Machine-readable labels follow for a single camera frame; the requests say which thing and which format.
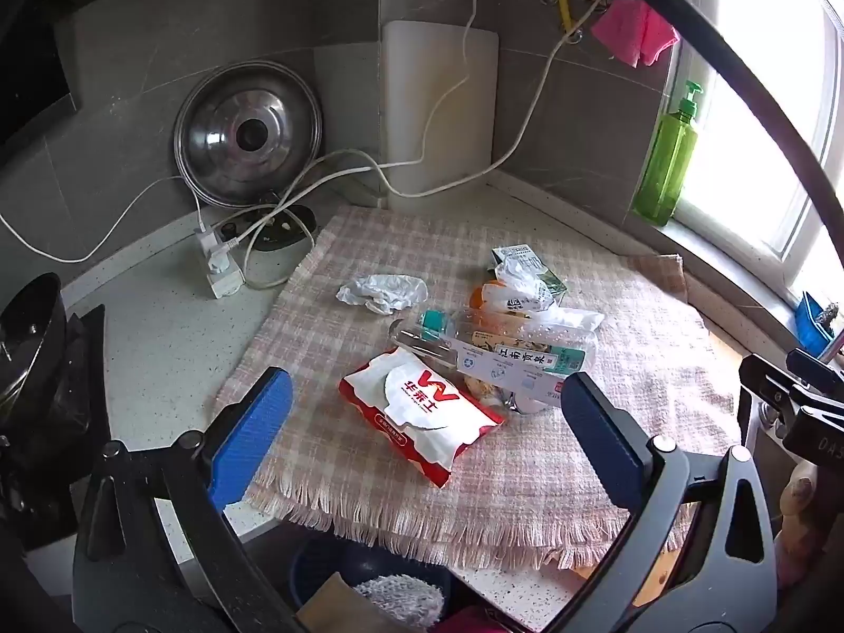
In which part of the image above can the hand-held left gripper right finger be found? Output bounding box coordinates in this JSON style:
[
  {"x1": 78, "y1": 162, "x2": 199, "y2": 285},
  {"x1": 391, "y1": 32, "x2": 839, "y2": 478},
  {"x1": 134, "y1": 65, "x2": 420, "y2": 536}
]
[{"x1": 546, "y1": 372, "x2": 776, "y2": 633}]

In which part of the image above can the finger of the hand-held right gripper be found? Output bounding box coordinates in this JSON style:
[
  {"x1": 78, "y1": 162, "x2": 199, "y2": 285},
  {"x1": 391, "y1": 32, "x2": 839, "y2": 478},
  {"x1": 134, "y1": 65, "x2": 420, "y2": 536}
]
[
  {"x1": 738, "y1": 354, "x2": 844, "y2": 471},
  {"x1": 787, "y1": 347, "x2": 844, "y2": 402}
]

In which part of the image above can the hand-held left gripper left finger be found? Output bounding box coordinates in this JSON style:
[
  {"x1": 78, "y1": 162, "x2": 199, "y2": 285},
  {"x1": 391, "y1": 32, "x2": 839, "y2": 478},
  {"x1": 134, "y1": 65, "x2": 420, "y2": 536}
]
[{"x1": 72, "y1": 366, "x2": 311, "y2": 633}]

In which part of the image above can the orange peel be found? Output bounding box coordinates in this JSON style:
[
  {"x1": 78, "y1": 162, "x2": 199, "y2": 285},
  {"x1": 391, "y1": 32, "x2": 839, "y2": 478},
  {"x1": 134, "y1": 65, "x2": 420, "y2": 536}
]
[{"x1": 469, "y1": 285, "x2": 529, "y2": 344}]

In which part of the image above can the green and white milk carton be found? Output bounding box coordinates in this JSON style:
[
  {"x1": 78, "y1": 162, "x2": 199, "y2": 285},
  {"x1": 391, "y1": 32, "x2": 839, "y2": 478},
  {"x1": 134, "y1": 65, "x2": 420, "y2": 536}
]
[{"x1": 489, "y1": 244, "x2": 568, "y2": 298}]

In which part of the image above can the person's right hand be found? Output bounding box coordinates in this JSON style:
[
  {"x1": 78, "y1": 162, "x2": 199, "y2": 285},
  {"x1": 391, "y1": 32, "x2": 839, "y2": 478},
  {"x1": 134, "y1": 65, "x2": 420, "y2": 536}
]
[{"x1": 774, "y1": 460, "x2": 844, "y2": 582}]

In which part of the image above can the blue sponge holder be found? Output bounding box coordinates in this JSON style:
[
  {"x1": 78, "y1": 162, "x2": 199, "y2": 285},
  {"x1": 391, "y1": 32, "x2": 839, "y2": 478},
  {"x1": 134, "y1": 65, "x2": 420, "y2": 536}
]
[{"x1": 794, "y1": 293, "x2": 836, "y2": 353}]

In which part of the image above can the pink plaid cloth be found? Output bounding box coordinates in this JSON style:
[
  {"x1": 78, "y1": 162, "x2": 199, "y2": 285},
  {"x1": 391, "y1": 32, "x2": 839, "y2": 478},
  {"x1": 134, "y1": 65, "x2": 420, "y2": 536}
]
[{"x1": 216, "y1": 204, "x2": 743, "y2": 571}]

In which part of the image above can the clear plastic water bottle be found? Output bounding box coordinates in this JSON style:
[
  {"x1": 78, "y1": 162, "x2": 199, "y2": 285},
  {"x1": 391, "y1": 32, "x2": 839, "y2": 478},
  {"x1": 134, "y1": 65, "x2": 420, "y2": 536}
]
[{"x1": 389, "y1": 309, "x2": 601, "y2": 410}]

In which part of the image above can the wooden board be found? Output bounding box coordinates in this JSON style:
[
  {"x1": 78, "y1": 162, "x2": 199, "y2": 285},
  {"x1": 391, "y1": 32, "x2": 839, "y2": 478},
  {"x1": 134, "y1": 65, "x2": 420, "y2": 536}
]
[{"x1": 573, "y1": 534, "x2": 690, "y2": 608}]

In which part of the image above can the white plug adapter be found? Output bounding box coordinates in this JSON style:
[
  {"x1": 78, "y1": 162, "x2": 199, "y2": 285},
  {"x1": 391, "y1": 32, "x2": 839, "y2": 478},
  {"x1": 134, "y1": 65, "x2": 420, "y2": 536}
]
[{"x1": 193, "y1": 224, "x2": 244, "y2": 299}]

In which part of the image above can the red and white wipes packet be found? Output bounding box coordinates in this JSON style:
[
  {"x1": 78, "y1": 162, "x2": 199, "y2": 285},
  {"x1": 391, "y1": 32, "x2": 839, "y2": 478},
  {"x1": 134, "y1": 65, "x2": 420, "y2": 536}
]
[{"x1": 339, "y1": 348, "x2": 505, "y2": 489}]

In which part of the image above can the crumpled clear plastic bag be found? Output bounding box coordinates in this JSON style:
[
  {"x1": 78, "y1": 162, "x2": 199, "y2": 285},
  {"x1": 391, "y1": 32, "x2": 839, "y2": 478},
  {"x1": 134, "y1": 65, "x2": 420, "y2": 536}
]
[{"x1": 475, "y1": 260, "x2": 604, "y2": 345}]

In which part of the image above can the black gas stove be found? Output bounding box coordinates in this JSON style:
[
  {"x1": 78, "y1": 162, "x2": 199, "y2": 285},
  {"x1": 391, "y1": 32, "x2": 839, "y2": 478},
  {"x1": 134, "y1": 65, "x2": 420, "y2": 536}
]
[{"x1": 0, "y1": 305, "x2": 113, "y2": 550}]

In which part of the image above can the crumpled white tissue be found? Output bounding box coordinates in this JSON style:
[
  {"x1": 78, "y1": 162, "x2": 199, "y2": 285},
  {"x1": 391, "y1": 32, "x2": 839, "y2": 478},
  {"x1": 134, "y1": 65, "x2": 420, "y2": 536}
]
[{"x1": 336, "y1": 273, "x2": 429, "y2": 315}]

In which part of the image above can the brown cardboard piece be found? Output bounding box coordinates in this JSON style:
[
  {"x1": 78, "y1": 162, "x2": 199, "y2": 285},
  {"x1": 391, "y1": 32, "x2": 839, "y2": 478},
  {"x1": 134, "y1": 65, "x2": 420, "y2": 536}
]
[{"x1": 296, "y1": 572, "x2": 397, "y2": 633}]

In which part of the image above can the window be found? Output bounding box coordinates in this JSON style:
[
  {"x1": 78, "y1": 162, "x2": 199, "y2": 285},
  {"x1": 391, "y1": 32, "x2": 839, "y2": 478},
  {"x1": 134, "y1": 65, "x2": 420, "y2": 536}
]
[{"x1": 659, "y1": 0, "x2": 844, "y2": 294}]

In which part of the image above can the black round socket plate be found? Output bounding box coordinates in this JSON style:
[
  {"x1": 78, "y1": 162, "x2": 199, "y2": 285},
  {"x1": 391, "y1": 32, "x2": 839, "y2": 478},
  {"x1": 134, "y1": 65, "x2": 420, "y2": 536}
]
[{"x1": 217, "y1": 203, "x2": 319, "y2": 253}]

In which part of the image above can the white mesh cloth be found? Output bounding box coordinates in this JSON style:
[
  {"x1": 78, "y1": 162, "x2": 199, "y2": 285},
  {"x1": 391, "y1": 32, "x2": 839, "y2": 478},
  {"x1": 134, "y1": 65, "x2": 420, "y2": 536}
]
[{"x1": 352, "y1": 573, "x2": 447, "y2": 629}]

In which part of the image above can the black wok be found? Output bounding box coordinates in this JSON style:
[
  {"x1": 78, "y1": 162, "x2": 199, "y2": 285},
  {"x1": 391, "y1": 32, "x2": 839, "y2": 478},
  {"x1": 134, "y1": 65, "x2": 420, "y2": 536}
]
[{"x1": 0, "y1": 272, "x2": 70, "y2": 405}]

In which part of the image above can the green soap pump bottle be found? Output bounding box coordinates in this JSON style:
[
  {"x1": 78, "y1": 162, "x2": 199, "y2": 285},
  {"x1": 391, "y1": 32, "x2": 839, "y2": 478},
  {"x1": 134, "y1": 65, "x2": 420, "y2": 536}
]
[{"x1": 631, "y1": 79, "x2": 703, "y2": 226}]

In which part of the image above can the stainless steel pot lid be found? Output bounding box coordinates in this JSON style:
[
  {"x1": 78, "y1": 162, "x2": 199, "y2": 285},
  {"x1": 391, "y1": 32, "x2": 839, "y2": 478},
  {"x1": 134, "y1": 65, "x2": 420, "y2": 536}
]
[{"x1": 173, "y1": 61, "x2": 325, "y2": 207}]

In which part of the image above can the white cutting board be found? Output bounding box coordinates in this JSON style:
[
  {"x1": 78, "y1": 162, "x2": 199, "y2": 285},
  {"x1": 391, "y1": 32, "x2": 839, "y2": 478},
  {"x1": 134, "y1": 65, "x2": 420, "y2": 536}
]
[{"x1": 382, "y1": 20, "x2": 500, "y2": 196}]

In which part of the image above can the pink hanging rag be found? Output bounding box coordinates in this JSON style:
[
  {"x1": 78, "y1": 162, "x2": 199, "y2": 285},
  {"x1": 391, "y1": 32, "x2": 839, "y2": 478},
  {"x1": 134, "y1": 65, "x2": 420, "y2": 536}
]
[{"x1": 590, "y1": 0, "x2": 680, "y2": 68}]

